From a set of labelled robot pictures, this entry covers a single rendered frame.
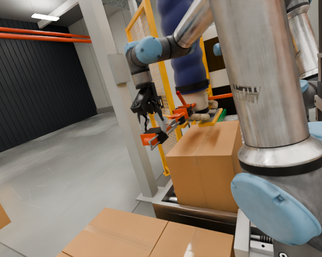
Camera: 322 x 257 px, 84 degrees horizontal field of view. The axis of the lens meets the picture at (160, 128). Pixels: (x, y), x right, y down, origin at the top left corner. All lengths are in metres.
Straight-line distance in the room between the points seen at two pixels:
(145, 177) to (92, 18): 1.81
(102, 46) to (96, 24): 0.20
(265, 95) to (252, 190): 0.14
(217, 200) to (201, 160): 0.28
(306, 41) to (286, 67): 0.73
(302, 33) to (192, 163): 0.79
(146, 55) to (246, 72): 0.38
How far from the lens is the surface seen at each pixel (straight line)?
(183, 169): 1.15
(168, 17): 1.20
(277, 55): 0.27
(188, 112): 1.02
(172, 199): 1.46
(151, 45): 0.60
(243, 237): 0.57
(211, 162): 1.07
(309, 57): 0.99
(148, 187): 2.38
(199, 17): 0.55
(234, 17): 0.28
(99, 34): 2.10
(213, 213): 1.20
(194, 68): 1.17
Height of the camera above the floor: 1.42
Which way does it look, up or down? 15 degrees down
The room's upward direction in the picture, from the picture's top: 15 degrees counter-clockwise
